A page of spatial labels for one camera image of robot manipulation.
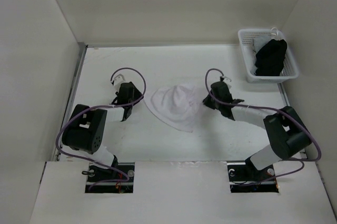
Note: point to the grey white garment in basket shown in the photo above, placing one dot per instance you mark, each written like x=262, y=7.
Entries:
x=259, y=42

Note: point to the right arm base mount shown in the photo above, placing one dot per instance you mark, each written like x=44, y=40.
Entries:
x=246, y=179

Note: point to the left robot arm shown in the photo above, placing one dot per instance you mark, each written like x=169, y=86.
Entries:
x=85, y=133

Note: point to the white tank top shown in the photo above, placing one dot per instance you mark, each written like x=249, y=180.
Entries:
x=178, y=106

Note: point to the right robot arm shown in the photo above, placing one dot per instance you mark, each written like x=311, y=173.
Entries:
x=284, y=128

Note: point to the white basket tag loop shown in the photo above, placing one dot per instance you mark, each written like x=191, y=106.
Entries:
x=274, y=32

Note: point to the white plastic laundry basket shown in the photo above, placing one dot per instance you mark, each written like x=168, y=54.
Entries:
x=290, y=70

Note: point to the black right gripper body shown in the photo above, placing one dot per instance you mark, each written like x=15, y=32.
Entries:
x=210, y=102

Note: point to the black tank top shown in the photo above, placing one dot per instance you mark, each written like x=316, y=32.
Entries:
x=270, y=59

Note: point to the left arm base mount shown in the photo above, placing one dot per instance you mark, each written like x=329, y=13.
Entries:
x=104, y=181

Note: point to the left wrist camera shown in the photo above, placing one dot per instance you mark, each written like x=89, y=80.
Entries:
x=118, y=80

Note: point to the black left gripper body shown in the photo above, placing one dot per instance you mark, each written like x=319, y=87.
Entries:
x=136, y=95

